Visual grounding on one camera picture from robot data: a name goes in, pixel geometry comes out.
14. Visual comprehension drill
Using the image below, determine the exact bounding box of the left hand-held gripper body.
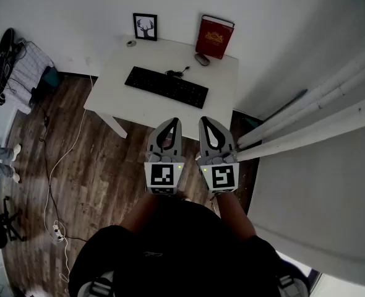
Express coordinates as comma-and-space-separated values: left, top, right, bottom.
144, 148, 185, 196

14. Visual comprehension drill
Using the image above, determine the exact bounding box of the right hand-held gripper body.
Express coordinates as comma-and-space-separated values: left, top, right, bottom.
196, 149, 241, 195

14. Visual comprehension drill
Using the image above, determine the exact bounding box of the black keyboard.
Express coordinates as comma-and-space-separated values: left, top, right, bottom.
124, 66, 210, 110

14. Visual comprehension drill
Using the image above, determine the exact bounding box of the person's left forearm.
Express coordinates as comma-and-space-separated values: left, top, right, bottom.
120, 192, 166, 238

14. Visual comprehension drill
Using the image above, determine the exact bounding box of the person's right forearm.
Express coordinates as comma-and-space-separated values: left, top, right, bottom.
215, 192, 257, 241

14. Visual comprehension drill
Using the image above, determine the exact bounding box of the person's black shirt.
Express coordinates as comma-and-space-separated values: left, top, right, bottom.
67, 196, 312, 297

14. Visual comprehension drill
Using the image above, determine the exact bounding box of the grey computer mouse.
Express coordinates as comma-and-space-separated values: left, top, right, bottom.
194, 52, 210, 66

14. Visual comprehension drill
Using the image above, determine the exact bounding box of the red hardcover book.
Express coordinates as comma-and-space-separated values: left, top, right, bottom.
195, 14, 235, 60

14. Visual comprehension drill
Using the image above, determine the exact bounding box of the black framed deer picture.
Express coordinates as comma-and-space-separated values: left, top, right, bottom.
132, 12, 158, 42

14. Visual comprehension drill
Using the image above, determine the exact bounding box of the white power strip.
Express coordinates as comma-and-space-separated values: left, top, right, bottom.
51, 220, 66, 243

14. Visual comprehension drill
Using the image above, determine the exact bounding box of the teal bin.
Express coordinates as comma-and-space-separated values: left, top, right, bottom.
40, 66, 61, 88

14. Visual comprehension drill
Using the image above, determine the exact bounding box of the black bag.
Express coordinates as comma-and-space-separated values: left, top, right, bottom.
0, 27, 27, 106

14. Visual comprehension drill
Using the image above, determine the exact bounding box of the black usb cable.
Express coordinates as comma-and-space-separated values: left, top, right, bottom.
165, 66, 191, 79

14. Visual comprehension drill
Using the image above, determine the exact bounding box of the white door frame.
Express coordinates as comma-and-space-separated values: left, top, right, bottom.
236, 35, 365, 163

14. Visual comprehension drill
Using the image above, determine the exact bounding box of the black floor cable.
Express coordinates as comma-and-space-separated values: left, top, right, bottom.
30, 87, 87, 243

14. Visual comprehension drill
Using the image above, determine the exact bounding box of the grey backpack shoulder strap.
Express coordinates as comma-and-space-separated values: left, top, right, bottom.
275, 270, 310, 297
77, 270, 115, 297

